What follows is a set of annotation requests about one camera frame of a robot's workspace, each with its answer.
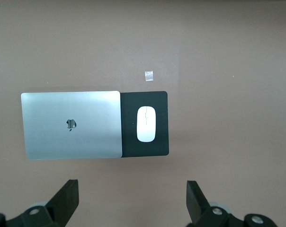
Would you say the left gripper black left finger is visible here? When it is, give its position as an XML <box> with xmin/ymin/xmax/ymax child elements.
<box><xmin>0</xmin><ymin>179</ymin><xmax>80</xmax><ymax>227</ymax></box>

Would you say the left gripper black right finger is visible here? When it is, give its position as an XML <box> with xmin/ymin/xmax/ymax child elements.
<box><xmin>185</xmin><ymin>181</ymin><xmax>280</xmax><ymax>227</ymax></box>

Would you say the white computer mouse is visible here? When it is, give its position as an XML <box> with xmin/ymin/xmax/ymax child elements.
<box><xmin>136</xmin><ymin>105</ymin><xmax>157</xmax><ymax>143</ymax></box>

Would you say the black mouse pad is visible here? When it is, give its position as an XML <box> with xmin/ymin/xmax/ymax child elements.
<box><xmin>120</xmin><ymin>91</ymin><xmax>170</xmax><ymax>158</ymax></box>

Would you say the silver closed laptop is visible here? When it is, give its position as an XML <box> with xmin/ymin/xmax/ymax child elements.
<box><xmin>20</xmin><ymin>90</ymin><xmax>123</xmax><ymax>160</ymax></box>

